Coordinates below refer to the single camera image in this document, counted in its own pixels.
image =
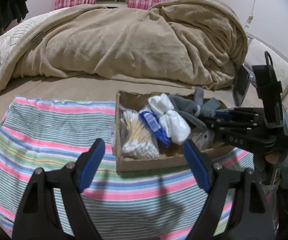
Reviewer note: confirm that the person's right hand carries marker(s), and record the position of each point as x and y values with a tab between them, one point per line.
275	158

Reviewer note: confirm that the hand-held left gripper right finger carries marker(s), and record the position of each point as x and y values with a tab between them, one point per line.
197	165

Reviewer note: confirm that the beige pillow with flower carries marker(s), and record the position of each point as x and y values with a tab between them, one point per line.
287	76

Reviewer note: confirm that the grey metal panel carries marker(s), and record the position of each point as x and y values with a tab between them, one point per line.
241	87

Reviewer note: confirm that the white socks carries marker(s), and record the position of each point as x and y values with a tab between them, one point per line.
176	127

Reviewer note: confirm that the striped towel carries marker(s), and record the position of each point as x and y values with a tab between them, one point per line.
46	135

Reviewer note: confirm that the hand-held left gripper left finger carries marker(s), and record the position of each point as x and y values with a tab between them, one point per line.
92	162

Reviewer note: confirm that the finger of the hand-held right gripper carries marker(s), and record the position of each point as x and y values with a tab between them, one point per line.
229	125
231	113

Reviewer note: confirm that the bag of cotton swabs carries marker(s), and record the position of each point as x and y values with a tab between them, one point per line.
136	142

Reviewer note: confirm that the brown cardboard box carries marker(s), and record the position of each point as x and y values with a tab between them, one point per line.
144	165

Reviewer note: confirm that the beige blanket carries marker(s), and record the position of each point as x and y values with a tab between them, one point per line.
124	45

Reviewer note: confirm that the clear zip bag blue seal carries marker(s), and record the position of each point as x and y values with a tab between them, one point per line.
154	125

